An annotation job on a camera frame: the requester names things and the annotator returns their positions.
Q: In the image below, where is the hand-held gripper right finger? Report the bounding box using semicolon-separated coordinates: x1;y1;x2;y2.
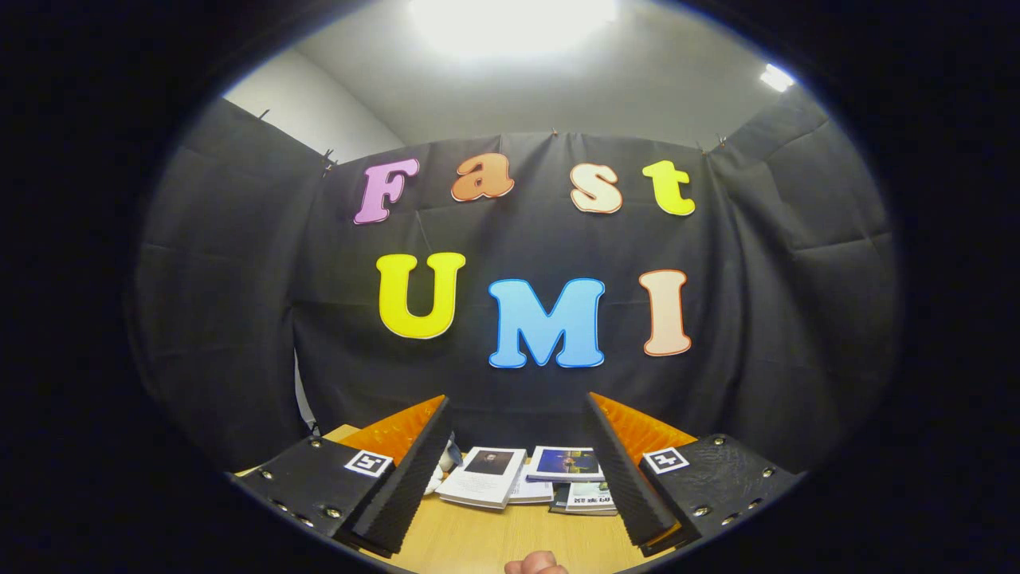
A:
585;391;802;558

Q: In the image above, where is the penguin plush toy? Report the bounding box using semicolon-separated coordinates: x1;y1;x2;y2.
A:
423;437;464;496

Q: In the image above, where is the plain white book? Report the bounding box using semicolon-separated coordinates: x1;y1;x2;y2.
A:
508;477;555;505

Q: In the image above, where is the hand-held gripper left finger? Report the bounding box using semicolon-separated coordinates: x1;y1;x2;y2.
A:
233;395;454;558

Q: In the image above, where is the dark thick book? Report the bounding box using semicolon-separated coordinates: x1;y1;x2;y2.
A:
549;482;619;517

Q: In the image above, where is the book with blue cover picture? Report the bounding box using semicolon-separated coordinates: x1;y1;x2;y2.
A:
526;445;605;484

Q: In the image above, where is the white book with portrait photo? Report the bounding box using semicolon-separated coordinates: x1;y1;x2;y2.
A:
435;446;529;510

